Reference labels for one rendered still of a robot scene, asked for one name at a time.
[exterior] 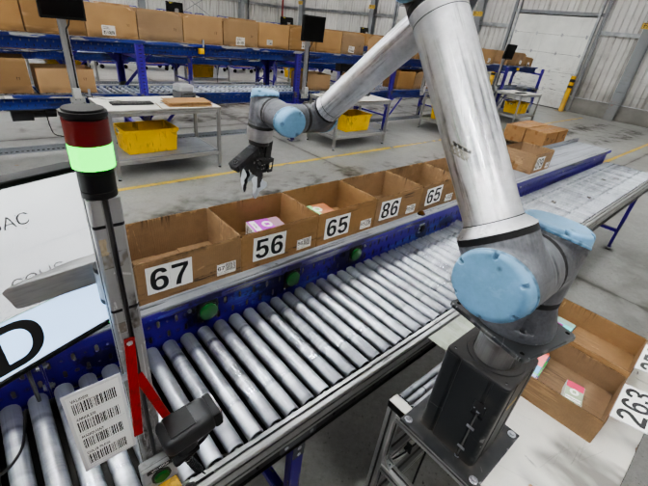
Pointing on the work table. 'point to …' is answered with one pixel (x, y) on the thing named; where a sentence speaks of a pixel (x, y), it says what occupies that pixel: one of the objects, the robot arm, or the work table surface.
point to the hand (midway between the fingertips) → (248, 192)
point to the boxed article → (573, 392)
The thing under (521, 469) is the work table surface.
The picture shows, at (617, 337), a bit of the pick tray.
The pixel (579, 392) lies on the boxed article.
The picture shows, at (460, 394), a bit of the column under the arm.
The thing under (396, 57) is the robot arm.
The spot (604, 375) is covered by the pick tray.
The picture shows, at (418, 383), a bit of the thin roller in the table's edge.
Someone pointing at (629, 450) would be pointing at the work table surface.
